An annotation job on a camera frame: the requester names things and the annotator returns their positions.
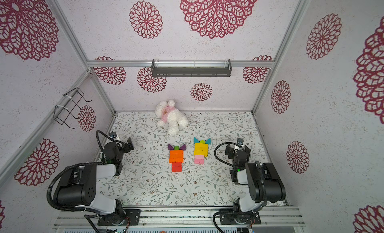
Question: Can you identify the magenta pink block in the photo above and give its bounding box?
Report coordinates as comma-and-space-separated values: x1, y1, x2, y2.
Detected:
194, 159, 205, 165

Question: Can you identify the light pink block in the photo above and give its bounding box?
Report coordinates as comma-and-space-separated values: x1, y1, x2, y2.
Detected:
195, 155, 205, 160

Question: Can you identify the orange long block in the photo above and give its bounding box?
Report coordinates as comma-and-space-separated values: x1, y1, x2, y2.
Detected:
170, 150, 184, 157
170, 155, 184, 162
169, 158, 184, 164

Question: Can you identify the red block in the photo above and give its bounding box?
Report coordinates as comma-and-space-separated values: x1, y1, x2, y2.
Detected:
172, 168, 182, 173
172, 163, 182, 168

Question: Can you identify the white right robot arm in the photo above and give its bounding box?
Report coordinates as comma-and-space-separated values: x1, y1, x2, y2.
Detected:
213, 140, 286, 233

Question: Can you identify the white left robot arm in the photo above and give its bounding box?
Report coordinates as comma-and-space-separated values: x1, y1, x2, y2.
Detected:
47, 139, 140, 233

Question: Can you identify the white teddy bear pink shirt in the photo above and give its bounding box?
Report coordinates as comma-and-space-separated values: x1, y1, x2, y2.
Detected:
155, 100, 189, 136

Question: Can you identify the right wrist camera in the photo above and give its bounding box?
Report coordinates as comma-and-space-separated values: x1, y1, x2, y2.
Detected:
234, 138, 244, 153

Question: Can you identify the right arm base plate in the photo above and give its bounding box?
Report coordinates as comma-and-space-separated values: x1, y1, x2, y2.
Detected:
219, 209, 261, 225

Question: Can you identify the black wire wall rack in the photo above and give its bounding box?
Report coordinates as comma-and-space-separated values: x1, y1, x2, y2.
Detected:
53, 87, 92, 130

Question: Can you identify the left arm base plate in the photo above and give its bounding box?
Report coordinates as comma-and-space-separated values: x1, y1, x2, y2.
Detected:
98, 209, 141, 226

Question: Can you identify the grey wall shelf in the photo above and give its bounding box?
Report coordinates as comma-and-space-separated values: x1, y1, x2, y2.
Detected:
151, 60, 233, 78

